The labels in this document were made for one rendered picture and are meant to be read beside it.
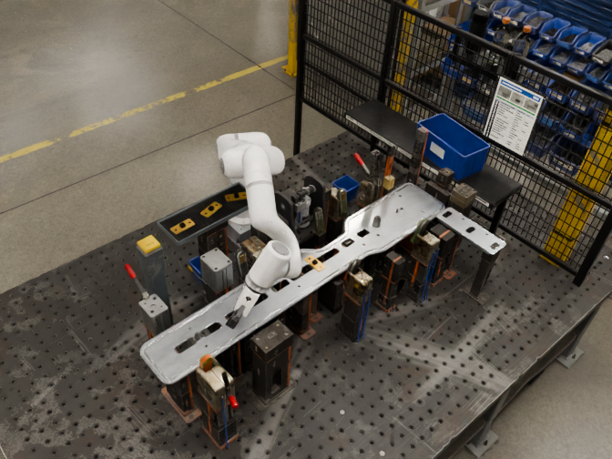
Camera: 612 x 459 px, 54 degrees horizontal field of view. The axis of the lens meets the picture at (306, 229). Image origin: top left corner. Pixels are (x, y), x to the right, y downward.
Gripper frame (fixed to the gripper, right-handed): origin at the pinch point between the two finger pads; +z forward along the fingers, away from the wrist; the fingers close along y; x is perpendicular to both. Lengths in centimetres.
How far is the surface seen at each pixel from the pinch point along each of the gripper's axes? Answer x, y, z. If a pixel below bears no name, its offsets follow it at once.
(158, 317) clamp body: 21.1, -2.5, 14.4
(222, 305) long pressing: 4.6, 10.6, 6.9
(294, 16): 63, 352, -17
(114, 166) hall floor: 109, 212, 108
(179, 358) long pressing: 8.4, -12.6, 15.8
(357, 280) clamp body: -32.2, 27.7, -20.3
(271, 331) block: -13.1, 1.2, -1.7
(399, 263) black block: -46, 45, -26
